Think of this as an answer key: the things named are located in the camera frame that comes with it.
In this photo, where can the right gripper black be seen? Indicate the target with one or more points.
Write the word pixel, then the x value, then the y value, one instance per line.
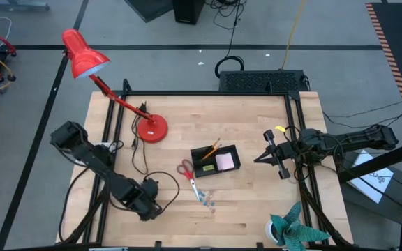
pixel 286 151

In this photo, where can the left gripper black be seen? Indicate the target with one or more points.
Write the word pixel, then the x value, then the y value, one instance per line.
pixel 148 209

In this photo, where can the pink sticky note pad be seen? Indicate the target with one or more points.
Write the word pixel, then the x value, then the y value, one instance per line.
pixel 225 161

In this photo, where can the orange pencil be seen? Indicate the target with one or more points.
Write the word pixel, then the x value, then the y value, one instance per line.
pixel 211 149
pixel 214 152

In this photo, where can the yellow-green eraser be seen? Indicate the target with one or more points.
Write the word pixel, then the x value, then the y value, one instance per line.
pixel 208 167

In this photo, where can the black mesh desk organizer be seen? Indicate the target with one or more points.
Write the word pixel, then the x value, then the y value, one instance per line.
pixel 197 164

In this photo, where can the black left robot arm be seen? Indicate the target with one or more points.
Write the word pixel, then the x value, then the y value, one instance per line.
pixel 96 164

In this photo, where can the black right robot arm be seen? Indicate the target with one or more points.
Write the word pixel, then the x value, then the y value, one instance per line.
pixel 354 137

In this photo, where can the teal artificial plant white pot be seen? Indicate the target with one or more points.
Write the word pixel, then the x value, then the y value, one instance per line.
pixel 291 230

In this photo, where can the black mesh computer case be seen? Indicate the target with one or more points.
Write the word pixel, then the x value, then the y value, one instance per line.
pixel 257 81

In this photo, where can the white printed paper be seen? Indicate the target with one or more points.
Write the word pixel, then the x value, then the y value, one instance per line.
pixel 372 181

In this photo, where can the black metal stand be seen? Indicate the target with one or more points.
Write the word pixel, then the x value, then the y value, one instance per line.
pixel 379 161

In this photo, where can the red desk lamp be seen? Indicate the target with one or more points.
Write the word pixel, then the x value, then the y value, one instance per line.
pixel 84 55

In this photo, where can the black tower box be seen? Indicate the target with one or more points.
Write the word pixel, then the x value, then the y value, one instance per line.
pixel 188 10

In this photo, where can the black mat orange stripes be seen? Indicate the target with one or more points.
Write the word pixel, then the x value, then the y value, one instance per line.
pixel 400 35

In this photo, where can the dark angled panel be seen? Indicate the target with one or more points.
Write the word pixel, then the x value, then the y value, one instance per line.
pixel 148 8

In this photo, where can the grey metal base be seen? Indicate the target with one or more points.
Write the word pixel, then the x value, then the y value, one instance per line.
pixel 19 5

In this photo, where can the black metal table frame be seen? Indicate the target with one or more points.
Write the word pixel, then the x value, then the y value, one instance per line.
pixel 204 93

